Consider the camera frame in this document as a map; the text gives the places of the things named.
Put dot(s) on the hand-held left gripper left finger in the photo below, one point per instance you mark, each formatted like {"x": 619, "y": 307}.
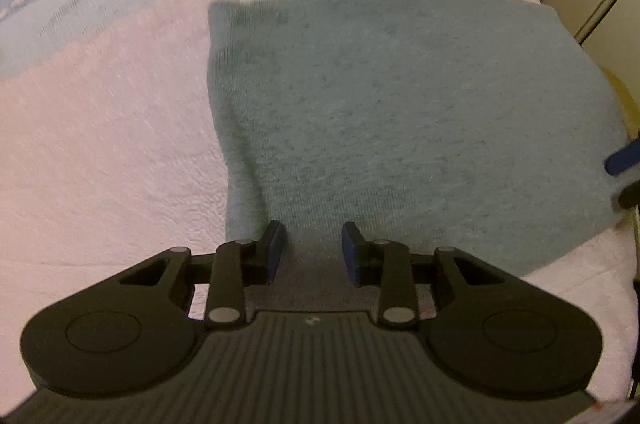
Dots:
{"x": 274, "y": 254}

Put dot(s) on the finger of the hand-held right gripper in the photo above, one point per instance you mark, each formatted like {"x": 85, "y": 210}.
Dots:
{"x": 625, "y": 159}
{"x": 631, "y": 196}

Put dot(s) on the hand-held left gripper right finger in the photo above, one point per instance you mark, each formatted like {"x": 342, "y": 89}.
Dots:
{"x": 352, "y": 256}

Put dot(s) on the grey-green towel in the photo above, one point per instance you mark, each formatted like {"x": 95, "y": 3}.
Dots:
{"x": 400, "y": 119}

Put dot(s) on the pink grey striped blanket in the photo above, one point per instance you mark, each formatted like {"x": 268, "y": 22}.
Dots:
{"x": 100, "y": 129}

